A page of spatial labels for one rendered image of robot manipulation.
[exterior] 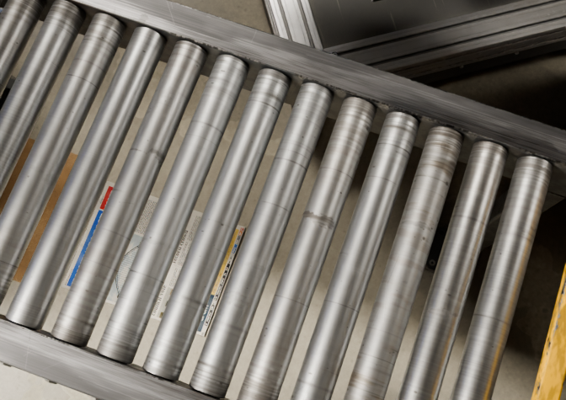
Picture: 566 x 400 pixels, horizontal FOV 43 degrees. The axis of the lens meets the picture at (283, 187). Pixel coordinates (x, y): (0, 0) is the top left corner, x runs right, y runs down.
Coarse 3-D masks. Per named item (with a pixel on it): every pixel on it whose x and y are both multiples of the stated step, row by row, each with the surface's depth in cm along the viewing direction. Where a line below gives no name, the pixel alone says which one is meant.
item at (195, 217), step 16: (96, 208) 178; (144, 208) 178; (96, 224) 177; (144, 224) 177; (192, 224) 177; (240, 240) 176; (80, 256) 175; (128, 256) 175; (176, 256) 175; (176, 272) 174; (224, 272) 174; (112, 288) 173; (112, 304) 172; (160, 304) 172; (208, 304) 172; (160, 320) 171; (208, 320) 171
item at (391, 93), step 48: (48, 0) 107; (96, 0) 105; (144, 0) 105; (240, 48) 103; (288, 48) 103; (288, 96) 110; (336, 96) 104; (384, 96) 101; (432, 96) 101; (528, 144) 99
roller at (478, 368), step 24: (528, 168) 99; (552, 168) 100; (528, 192) 98; (504, 216) 98; (528, 216) 97; (504, 240) 97; (528, 240) 96; (504, 264) 95; (504, 288) 94; (480, 312) 94; (504, 312) 94; (480, 336) 93; (504, 336) 93; (480, 360) 92; (456, 384) 93; (480, 384) 91
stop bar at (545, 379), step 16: (560, 288) 93; (560, 304) 92; (560, 320) 91; (560, 336) 91; (544, 352) 91; (560, 352) 90; (544, 368) 90; (560, 368) 90; (544, 384) 89; (560, 384) 89
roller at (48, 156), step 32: (96, 32) 103; (96, 64) 103; (64, 96) 101; (64, 128) 100; (32, 160) 98; (64, 160) 101; (32, 192) 97; (0, 224) 96; (32, 224) 98; (0, 256) 95; (0, 288) 95
